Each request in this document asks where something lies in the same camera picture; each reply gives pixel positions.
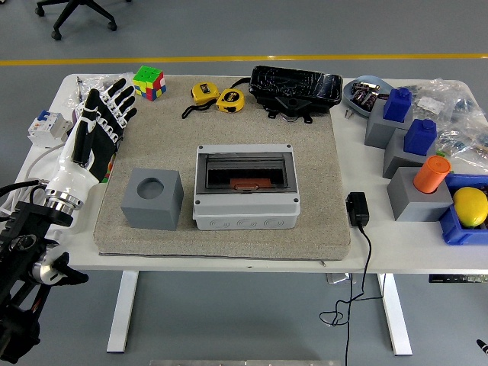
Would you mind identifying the grey under-table bracket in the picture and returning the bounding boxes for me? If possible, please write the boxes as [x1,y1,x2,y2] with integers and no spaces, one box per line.
[326,272,358,286]

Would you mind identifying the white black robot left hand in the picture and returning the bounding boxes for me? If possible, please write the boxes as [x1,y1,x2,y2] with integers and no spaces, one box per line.
[45,77,138,204]

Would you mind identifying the clear bags with white switches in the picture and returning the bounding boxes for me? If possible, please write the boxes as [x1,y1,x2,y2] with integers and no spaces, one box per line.
[70,72,136,115]

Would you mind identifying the orange cylinder battery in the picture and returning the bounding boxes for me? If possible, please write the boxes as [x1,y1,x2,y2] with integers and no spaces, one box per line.
[230,175,272,191]
[413,155,452,194]

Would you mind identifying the grey block with square hole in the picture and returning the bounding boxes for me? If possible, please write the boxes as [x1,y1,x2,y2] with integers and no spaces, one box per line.
[364,99,415,149]
[382,127,438,180]

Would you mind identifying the black plastic tray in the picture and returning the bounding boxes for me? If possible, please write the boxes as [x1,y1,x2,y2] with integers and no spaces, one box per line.
[248,64,343,114]

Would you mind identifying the white power strip cable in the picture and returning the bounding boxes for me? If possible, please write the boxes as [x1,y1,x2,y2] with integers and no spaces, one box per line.
[0,141,73,217]

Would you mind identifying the black table control box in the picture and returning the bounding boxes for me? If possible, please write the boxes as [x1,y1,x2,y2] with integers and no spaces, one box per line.
[427,273,488,284]

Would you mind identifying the grey-brown mat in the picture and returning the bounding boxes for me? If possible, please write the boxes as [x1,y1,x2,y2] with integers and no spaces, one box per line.
[93,74,352,262]

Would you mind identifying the small dark batteries bundle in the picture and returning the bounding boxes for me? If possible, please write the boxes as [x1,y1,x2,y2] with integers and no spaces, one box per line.
[350,82,382,110]

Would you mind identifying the white circuit breaker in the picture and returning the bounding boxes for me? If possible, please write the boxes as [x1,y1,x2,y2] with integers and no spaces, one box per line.
[27,109,73,148]

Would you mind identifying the black power adapter plug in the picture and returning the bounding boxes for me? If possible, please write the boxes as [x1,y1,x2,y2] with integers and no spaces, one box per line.
[345,191,370,228]

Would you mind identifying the grey block with round hole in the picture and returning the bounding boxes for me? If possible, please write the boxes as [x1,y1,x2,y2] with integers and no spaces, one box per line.
[120,167,185,232]
[387,166,454,223]

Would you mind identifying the blue plastic bin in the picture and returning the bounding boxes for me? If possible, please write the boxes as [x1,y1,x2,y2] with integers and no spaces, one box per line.
[438,173,488,247]

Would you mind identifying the yellow lemon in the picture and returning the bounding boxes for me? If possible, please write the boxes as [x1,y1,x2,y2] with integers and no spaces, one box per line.
[452,186,488,230]

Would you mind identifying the black plastic bracket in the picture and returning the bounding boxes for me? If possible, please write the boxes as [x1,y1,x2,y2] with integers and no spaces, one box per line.
[266,95,314,125]

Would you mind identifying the blue-grey bowl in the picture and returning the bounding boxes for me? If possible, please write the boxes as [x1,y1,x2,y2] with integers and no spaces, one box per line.
[342,75,393,117]

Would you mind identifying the small colourful puzzle cube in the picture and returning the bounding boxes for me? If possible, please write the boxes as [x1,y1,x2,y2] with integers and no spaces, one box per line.
[101,152,117,185]

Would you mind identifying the yellow tape measure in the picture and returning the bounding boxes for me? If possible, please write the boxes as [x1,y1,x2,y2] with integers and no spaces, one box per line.
[215,88,246,114]
[181,82,221,120]

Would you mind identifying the smoky transparent box lid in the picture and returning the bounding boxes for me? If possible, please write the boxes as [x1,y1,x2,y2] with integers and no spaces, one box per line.
[197,154,297,195]

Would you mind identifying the black adapter cord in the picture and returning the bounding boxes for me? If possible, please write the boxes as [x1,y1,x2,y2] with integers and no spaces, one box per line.
[319,224,373,366]

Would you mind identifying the black office chair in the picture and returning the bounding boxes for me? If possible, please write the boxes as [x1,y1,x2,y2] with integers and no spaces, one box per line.
[34,0,133,41]

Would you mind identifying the blue square plug block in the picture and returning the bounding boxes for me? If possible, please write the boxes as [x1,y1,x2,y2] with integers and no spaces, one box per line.
[382,87,413,124]
[403,118,438,156]

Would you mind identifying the large colourful puzzle cube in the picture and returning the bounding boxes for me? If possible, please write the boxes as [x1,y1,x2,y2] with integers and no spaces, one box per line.
[132,65,168,102]

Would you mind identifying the grey electrical junction box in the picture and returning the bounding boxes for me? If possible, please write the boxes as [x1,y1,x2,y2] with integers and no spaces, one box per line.
[192,143,299,231]

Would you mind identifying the clear bags of small parts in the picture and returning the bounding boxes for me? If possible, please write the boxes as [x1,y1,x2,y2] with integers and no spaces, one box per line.
[409,78,488,171]

